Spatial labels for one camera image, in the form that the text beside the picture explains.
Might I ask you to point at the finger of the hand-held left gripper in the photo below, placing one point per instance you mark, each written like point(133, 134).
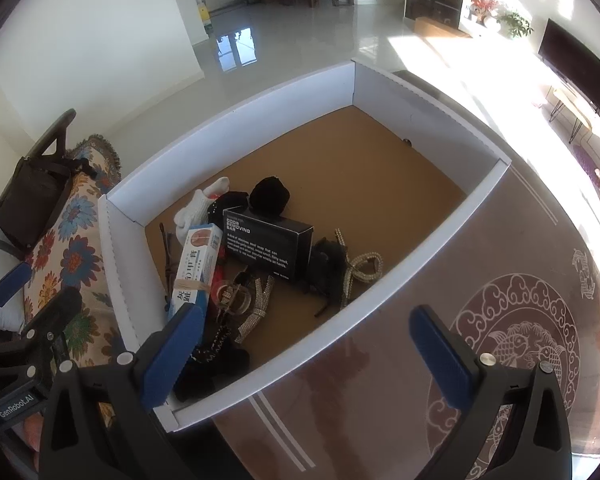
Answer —
point(12, 282)
point(60, 310)

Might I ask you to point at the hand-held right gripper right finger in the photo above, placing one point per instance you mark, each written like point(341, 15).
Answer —
point(445, 360)

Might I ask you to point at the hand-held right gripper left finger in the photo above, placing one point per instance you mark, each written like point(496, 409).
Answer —
point(172, 355)

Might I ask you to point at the clear hair claw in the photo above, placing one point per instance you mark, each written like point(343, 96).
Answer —
point(230, 297)

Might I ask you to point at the blue and white medicine box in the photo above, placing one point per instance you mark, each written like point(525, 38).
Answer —
point(195, 265)

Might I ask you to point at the red foil packet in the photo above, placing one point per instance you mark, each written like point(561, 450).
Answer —
point(218, 272)

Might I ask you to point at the rimless glasses black arms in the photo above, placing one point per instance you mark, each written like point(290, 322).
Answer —
point(169, 260)

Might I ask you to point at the rhinestone hair clip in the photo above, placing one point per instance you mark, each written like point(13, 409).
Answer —
point(260, 305)

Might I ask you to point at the black printed box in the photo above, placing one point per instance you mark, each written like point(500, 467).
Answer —
point(265, 245)

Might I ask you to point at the black plastic hair clip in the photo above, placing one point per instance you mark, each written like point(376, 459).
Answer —
point(327, 270)

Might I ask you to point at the black sock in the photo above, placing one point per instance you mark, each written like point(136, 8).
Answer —
point(270, 195)

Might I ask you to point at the white cardboard box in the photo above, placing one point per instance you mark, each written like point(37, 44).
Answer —
point(300, 110)

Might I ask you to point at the brown patterned glass desktop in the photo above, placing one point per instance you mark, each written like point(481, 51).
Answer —
point(405, 360)

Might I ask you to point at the floral patterned blanket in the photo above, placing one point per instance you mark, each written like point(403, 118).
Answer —
point(65, 230)

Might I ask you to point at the dark brown bag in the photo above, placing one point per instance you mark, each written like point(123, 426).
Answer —
point(30, 200)

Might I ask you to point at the white sock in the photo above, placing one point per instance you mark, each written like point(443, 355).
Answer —
point(195, 210)

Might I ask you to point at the dark wooden chair back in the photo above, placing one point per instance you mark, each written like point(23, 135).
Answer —
point(57, 130)

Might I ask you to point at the hairpin leg coffee table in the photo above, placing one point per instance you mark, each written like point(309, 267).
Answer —
point(575, 110)

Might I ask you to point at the yellow floor sign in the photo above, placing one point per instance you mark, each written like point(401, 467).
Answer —
point(206, 19)

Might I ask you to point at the black television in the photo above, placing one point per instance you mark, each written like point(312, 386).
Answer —
point(577, 62)

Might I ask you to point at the green potted plant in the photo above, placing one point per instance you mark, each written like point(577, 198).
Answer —
point(515, 22)

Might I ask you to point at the red flower plant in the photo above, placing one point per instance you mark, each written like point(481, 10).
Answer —
point(482, 7)

